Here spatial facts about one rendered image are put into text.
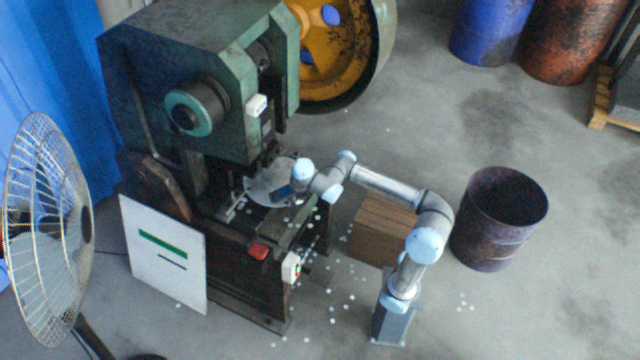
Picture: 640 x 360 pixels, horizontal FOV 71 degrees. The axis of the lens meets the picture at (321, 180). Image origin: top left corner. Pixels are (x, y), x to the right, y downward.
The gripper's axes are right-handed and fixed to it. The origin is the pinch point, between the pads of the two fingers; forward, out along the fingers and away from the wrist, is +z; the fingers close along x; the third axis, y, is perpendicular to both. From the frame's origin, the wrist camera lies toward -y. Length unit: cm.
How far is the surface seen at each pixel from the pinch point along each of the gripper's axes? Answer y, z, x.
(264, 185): -6.4, 5.2, 12.6
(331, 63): 31, -26, 46
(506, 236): 109, 31, -37
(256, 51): -4, -52, 38
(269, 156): -3.5, -10.9, 17.9
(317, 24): 26, -39, 56
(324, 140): 62, 110, 77
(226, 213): -25.0, 6.3, 5.0
